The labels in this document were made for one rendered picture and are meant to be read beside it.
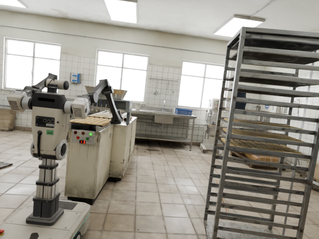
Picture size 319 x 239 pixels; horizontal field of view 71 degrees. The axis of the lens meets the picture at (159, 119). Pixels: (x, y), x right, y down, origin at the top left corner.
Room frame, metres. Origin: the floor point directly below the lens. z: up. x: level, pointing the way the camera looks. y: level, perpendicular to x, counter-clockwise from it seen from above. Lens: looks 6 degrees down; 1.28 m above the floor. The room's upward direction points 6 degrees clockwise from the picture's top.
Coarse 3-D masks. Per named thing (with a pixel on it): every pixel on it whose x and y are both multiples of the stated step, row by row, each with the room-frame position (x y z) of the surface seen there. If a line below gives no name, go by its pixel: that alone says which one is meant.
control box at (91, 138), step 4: (72, 132) 2.31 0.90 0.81; (80, 132) 2.31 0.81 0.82; (84, 132) 2.31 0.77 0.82; (88, 132) 2.31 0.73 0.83; (92, 132) 2.31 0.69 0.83; (72, 136) 2.31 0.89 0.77; (76, 136) 2.31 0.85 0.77; (80, 136) 2.31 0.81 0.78; (84, 136) 2.31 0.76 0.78; (88, 136) 2.31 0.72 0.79; (92, 136) 2.31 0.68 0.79; (72, 140) 2.31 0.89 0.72; (76, 140) 2.31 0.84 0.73; (84, 140) 2.31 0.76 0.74; (88, 140) 2.31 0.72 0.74; (92, 140) 2.31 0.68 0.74; (92, 144) 2.31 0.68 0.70
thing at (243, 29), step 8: (240, 40) 1.60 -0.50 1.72; (240, 48) 1.60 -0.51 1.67; (240, 56) 1.59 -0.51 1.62; (240, 64) 1.59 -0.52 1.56; (232, 96) 1.60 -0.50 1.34; (232, 104) 1.60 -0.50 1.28; (232, 112) 1.59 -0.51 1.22; (232, 120) 1.59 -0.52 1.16; (224, 152) 1.61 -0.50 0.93; (224, 160) 1.60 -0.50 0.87; (224, 168) 1.59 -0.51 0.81; (224, 176) 1.59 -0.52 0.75; (216, 208) 1.60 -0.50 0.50; (216, 216) 1.60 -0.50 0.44; (216, 224) 1.59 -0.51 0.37; (216, 232) 1.59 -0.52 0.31
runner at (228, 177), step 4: (212, 176) 2.03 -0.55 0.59; (216, 176) 2.04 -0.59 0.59; (228, 176) 2.03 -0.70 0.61; (232, 176) 2.03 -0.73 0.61; (236, 180) 2.00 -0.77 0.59; (240, 180) 2.01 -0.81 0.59; (244, 180) 2.02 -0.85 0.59; (248, 180) 2.02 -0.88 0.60; (252, 180) 2.01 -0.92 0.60; (256, 180) 2.01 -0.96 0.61; (260, 180) 2.01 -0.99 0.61; (264, 180) 2.01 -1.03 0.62; (268, 184) 1.98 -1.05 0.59; (272, 184) 1.99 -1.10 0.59; (276, 184) 2.00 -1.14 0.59
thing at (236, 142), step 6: (222, 138) 1.97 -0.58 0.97; (234, 144) 1.74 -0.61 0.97; (240, 144) 1.78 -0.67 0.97; (246, 144) 1.83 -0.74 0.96; (252, 144) 1.83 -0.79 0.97; (258, 144) 1.85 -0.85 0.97; (264, 144) 1.89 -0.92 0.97; (270, 144) 1.93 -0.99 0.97; (276, 144) 1.96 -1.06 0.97; (270, 150) 1.63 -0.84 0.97; (276, 150) 1.66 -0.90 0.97; (282, 150) 1.69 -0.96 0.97; (288, 150) 1.71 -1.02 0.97; (294, 150) 1.74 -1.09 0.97
